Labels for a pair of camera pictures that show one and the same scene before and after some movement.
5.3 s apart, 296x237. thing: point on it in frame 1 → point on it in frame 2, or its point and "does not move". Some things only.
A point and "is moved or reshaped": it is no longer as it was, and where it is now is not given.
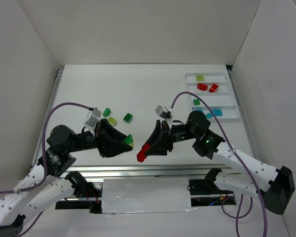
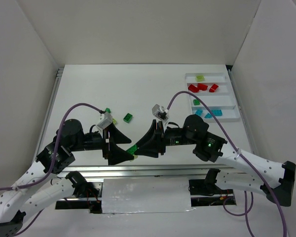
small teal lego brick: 209,115 does not move
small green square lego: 196,101 does not move
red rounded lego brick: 213,87 does not move
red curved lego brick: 202,87 does not move
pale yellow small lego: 131,144 → 135,157
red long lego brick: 141,156 is moved or reshaped
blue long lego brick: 217,112 does not move
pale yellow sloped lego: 200,78 does not move
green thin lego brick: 128,139 is moved or reshaped
